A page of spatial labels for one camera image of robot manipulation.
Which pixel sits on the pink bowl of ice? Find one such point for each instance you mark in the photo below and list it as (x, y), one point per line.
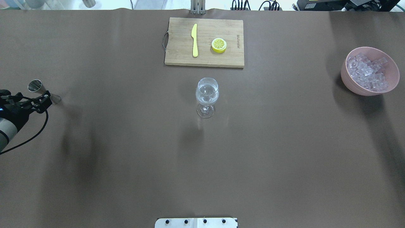
(368, 71)

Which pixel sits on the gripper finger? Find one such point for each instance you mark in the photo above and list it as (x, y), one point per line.
(39, 104)
(5, 96)

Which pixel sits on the yellow plastic knife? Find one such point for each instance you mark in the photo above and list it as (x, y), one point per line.
(195, 42)

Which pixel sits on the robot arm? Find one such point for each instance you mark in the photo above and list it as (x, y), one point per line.
(8, 131)

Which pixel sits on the clear wine glass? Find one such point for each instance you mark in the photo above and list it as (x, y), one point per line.
(207, 94)

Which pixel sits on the bamboo cutting board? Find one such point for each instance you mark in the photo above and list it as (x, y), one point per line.
(179, 45)

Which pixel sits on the white camera column base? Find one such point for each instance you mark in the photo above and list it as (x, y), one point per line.
(210, 222)

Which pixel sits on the yellow lemon slice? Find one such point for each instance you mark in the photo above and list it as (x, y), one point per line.
(219, 45)

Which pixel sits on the aluminium frame post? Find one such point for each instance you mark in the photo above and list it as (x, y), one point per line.
(198, 7)

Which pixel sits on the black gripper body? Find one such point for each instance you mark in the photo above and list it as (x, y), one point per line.
(18, 114)

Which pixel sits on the steel double jigger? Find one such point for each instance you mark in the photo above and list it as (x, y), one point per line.
(37, 86)

